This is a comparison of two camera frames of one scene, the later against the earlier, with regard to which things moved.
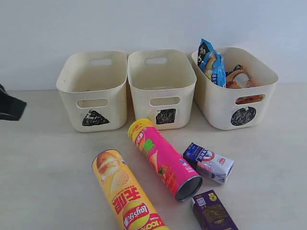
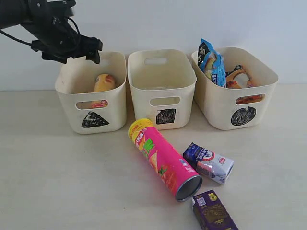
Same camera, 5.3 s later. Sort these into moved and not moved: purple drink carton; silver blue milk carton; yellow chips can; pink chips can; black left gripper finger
Moved: black left gripper finger; yellow chips can
Not moved: pink chips can; purple drink carton; silver blue milk carton
